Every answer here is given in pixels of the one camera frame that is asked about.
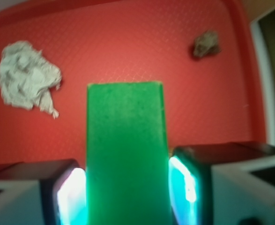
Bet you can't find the brown rock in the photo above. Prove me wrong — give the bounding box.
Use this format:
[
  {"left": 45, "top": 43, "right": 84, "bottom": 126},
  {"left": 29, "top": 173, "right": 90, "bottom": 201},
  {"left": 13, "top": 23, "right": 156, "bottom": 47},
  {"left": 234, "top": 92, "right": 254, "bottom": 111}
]
[{"left": 193, "top": 30, "right": 221, "bottom": 58}]

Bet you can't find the red plastic tray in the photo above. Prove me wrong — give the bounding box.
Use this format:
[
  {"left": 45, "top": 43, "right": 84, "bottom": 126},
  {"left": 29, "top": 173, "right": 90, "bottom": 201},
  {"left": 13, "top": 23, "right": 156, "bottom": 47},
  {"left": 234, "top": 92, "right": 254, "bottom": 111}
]
[{"left": 0, "top": 0, "right": 266, "bottom": 165}]

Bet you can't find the crumpled white paper towel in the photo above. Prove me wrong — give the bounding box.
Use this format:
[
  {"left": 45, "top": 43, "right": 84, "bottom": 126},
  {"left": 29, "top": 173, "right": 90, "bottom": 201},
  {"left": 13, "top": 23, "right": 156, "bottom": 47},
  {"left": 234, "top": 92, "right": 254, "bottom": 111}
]
[{"left": 0, "top": 41, "right": 62, "bottom": 119}]

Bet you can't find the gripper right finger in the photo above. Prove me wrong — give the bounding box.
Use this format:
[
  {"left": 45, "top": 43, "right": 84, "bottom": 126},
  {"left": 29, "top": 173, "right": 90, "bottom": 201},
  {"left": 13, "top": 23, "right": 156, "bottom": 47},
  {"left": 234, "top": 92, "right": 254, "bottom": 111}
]
[{"left": 169, "top": 142, "right": 275, "bottom": 225}]

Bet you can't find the green rectangular block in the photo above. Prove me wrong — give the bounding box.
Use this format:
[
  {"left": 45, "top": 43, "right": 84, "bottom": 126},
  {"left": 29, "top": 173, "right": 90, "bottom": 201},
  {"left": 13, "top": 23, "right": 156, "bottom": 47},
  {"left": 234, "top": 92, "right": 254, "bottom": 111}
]
[{"left": 86, "top": 82, "right": 172, "bottom": 225}]

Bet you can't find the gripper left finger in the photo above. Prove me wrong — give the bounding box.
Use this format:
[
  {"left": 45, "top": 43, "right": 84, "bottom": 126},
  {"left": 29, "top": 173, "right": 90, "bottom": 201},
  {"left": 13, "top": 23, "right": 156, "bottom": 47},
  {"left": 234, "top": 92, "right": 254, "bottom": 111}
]
[{"left": 0, "top": 159, "right": 86, "bottom": 225}]

